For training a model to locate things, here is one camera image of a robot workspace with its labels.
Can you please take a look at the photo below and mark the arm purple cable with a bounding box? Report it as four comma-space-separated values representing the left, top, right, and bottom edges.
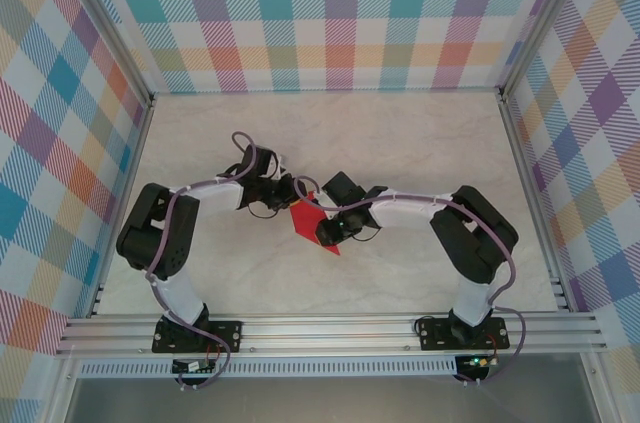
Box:
144, 131, 261, 392
293, 176, 526, 387

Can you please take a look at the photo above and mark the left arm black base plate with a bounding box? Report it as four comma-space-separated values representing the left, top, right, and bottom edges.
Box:
151, 318, 244, 355

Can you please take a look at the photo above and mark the aluminium side rail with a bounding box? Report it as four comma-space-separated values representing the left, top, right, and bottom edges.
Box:
87, 95, 157, 319
499, 92, 571, 314

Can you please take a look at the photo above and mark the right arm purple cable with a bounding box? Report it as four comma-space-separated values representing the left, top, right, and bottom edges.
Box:
293, 176, 526, 387

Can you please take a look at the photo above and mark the slotted aluminium cable duct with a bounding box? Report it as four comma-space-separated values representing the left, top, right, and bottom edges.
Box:
78, 360, 459, 378

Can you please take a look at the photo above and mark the aluminium front rail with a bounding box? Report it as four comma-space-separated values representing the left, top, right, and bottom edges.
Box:
55, 312, 609, 359

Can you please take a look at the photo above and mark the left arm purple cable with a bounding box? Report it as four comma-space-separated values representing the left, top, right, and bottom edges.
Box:
144, 131, 261, 392

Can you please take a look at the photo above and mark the aluminium frame post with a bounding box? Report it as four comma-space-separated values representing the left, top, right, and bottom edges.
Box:
59, 0, 156, 109
499, 0, 594, 99

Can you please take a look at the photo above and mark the grey metal sheet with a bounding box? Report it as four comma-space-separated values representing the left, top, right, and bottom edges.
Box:
64, 375, 601, 423

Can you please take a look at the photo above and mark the aluminium front leg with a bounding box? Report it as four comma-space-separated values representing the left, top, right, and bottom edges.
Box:
43, 355, 81, 423
579, 352, 621, 423

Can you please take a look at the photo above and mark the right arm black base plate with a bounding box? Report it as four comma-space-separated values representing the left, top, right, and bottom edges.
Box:
415, 315, 510, 352

